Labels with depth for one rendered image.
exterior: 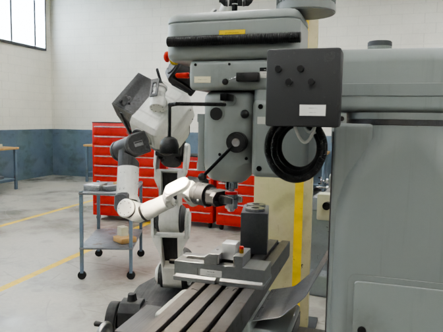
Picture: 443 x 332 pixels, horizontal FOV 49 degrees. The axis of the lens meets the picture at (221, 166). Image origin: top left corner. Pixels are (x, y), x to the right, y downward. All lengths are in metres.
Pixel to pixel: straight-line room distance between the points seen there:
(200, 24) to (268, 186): 2.02
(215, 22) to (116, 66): 10.74
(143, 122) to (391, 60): 1.06
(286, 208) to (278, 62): 2.26
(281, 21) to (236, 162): 0.48
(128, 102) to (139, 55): 9.93
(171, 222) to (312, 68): 1.37
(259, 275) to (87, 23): 11.53
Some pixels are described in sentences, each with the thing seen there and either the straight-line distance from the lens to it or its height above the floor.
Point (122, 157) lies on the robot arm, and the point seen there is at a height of 1.37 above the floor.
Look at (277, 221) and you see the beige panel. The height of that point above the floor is 0.80.
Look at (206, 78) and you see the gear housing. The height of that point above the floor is 1.67.
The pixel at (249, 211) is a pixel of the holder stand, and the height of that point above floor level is 1.12.
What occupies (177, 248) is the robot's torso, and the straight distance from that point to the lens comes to 2.53.
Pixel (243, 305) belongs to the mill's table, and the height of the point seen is 0.93.
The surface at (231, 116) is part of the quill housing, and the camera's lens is 1.66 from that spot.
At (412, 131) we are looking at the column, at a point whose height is 1.51.
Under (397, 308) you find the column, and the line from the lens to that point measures 1.58.
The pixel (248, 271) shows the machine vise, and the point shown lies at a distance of 1.77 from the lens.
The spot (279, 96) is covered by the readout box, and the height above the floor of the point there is 1.60.
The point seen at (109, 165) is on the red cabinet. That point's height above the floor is 0.83.
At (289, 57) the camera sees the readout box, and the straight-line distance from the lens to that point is 1.35.
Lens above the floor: 1.53
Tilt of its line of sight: 6 degrees down
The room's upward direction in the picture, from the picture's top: 1 degrees clockwise
